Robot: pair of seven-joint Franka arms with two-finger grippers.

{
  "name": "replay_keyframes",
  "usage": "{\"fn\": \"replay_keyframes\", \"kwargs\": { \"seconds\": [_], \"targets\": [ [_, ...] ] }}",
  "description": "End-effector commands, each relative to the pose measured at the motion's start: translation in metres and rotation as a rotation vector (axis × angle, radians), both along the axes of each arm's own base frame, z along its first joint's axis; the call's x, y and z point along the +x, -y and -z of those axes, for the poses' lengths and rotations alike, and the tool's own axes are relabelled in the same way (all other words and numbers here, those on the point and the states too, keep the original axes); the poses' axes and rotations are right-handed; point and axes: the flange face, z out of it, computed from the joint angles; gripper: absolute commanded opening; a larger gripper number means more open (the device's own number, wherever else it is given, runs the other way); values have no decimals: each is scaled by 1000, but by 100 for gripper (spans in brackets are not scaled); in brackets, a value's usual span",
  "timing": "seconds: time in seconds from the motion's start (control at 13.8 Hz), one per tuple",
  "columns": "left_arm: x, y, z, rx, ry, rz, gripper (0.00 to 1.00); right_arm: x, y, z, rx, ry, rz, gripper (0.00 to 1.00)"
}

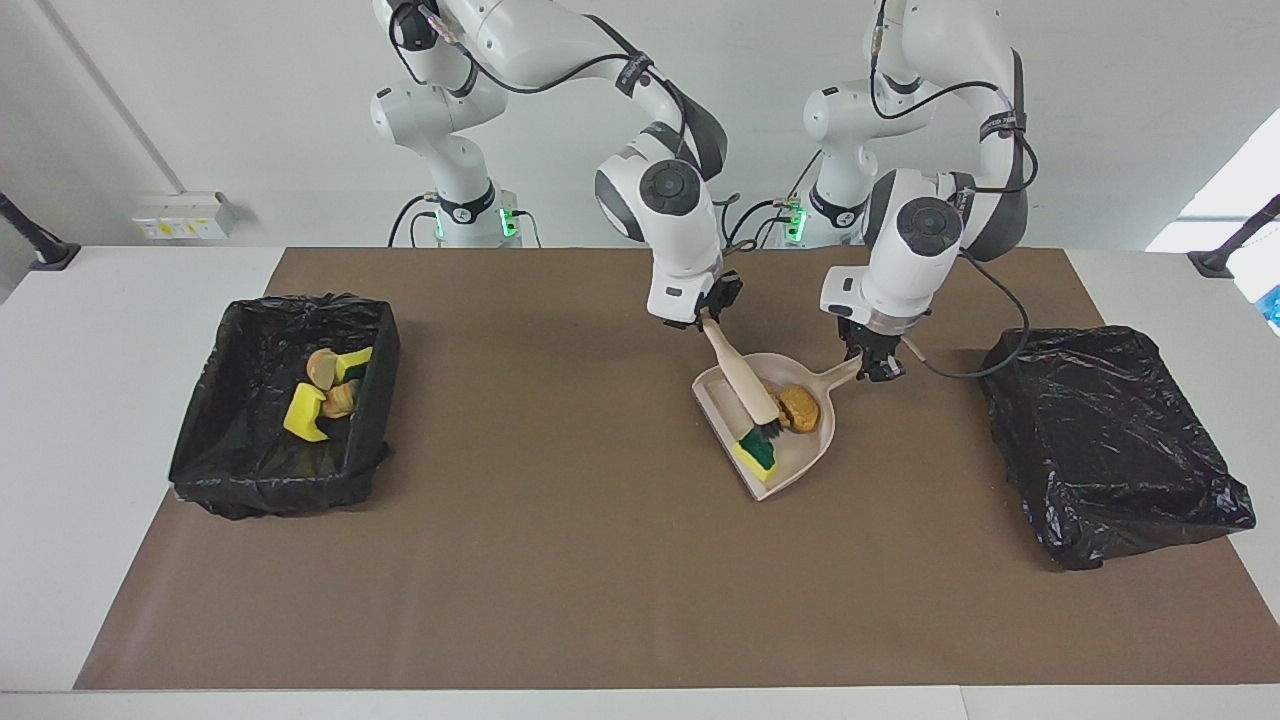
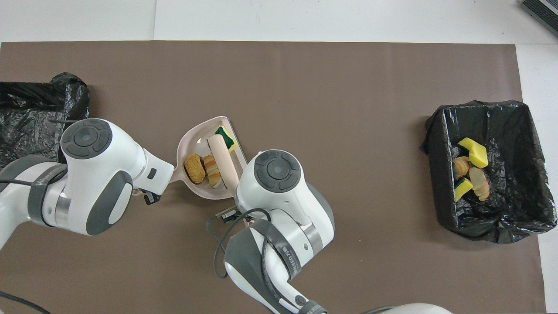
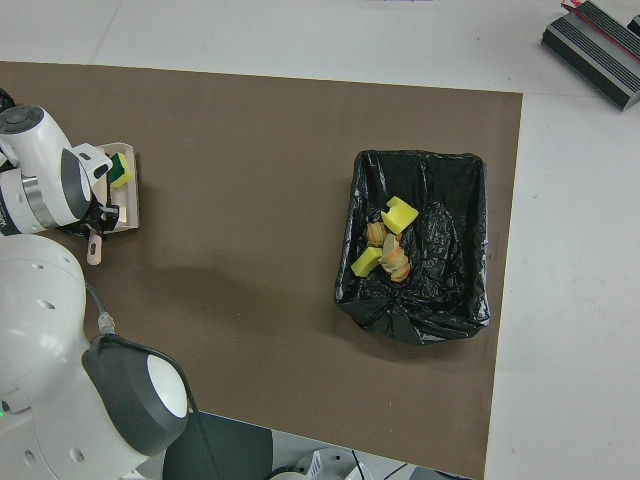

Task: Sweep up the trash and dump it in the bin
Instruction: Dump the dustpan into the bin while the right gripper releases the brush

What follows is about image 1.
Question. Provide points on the blue object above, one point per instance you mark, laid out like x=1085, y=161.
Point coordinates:
x=1273, y=305

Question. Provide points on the yellow sponge piece green edge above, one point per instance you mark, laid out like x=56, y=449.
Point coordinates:
x=355, y=362

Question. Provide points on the brown toy bread roll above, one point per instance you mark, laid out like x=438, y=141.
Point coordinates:
x=800, y=410

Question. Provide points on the brown paper table mat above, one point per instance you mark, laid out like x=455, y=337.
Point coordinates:
x=640, y=620

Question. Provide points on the beige plastic dustpan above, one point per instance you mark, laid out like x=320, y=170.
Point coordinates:
x=800, y=460

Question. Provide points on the black bag lined bin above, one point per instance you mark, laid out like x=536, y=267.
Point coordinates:
x=1110, y=450
x=250, y=460

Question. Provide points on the white wall socket box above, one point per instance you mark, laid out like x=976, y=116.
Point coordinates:
x=180, y=215

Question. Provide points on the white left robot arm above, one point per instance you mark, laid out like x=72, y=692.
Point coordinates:
x=910, y=250

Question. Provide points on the plain yellow sponge piece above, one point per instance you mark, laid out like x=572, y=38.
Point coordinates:
x=305, y=415

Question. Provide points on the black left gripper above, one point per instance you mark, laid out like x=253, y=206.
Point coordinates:
x=880, y=333

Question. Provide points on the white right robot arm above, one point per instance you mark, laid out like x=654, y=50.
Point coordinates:
x=680, y=230

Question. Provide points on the white wall conduit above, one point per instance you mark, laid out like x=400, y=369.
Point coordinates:
x=115, y=97

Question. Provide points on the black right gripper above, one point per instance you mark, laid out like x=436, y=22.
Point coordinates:
x=712, y=300

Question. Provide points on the beige hand brush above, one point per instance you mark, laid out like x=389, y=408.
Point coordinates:
x=745, y=385

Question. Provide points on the toasted bread slice piece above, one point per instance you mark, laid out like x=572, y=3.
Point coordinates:
x=320, y=368
x=342, y=400

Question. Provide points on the green and yellow sponge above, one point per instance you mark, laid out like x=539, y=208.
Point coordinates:
x=757, y=458

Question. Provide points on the black stand foot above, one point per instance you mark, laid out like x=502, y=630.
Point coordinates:
x=50, y=255
x=1215, y=265

